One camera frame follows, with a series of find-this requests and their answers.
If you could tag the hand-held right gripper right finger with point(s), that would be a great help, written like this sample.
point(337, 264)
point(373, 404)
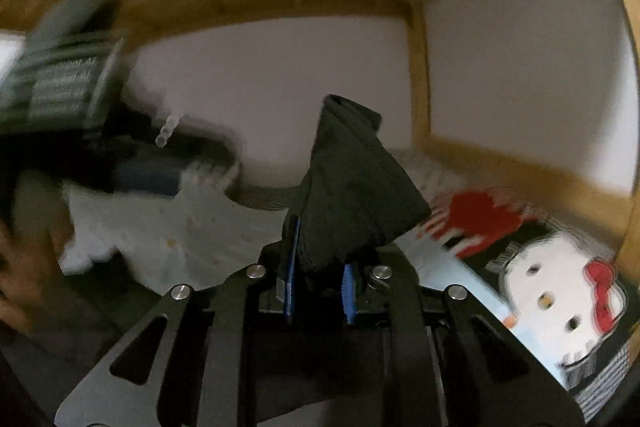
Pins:
point(348, 292)

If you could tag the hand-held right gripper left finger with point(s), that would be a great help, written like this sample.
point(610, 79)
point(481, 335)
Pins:
point(292, 269)

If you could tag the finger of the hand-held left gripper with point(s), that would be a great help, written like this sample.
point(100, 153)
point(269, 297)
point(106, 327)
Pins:
point(150, 172)

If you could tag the dark grey garment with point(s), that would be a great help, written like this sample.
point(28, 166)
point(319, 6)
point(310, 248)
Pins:
point(350, 187)

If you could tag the daisy print bedsheet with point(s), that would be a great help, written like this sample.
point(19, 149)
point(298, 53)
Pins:
point(210, 232)

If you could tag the cartoon cat printed blanket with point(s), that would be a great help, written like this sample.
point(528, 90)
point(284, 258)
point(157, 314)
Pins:
point(550, 287)

